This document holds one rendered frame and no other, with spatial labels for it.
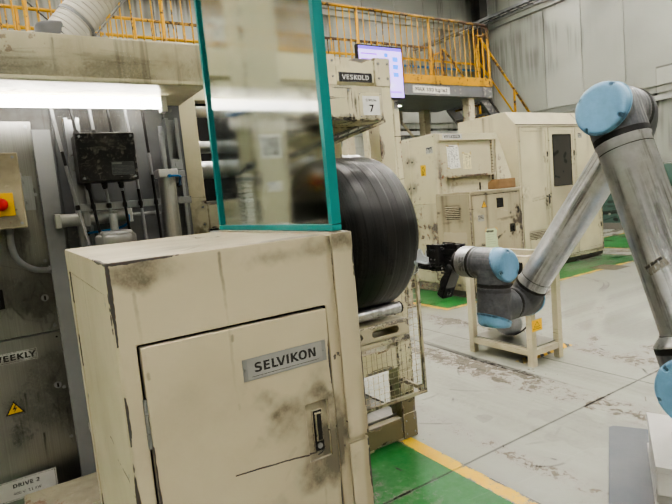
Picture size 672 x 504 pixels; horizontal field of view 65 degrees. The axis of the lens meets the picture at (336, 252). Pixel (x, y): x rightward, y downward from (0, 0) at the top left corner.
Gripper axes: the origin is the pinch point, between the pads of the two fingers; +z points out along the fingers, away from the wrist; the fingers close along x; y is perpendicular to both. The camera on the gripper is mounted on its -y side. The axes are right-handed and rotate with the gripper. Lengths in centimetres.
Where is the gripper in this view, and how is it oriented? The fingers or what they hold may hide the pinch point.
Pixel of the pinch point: (417, 264)
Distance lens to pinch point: 172.3
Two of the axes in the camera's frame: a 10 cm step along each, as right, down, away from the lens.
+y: -0.9, -9.9, -1.0
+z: -5.3, -0.4, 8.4
